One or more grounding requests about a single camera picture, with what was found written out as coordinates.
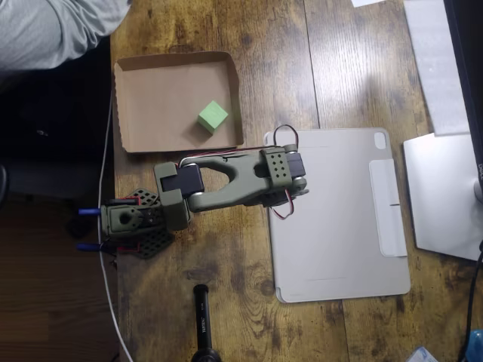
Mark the green cube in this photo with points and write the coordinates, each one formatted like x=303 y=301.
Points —
x=212 y=115

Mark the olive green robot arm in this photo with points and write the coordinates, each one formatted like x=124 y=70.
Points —
x=241 y=166

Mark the brown cardboard tray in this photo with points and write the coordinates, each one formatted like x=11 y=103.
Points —
x=158 y=98

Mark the tablet in grey case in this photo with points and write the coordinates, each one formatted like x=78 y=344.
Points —
x=332 y=245

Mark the silver monitor stand base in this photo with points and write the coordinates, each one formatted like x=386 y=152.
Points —
x=441 y=196

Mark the white paper sheet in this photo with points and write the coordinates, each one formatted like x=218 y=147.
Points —
x=364 y=2

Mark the white foam sheet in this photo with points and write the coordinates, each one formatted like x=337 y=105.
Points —
x=434 y=68

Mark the person in grey shirt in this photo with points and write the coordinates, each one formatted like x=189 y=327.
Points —
x=37 y=34

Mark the white and blue package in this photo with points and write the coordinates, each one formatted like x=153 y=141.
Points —
x=422 y=356

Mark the black monitor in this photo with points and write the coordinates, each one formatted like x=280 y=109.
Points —
x=471 y=56

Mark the blue round object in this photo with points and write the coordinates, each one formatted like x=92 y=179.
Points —
x=477 y=345

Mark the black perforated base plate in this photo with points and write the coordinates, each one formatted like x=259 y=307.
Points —
x=154 y=243

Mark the black camera stand pole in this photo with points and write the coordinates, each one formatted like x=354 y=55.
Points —
x=203 y=320

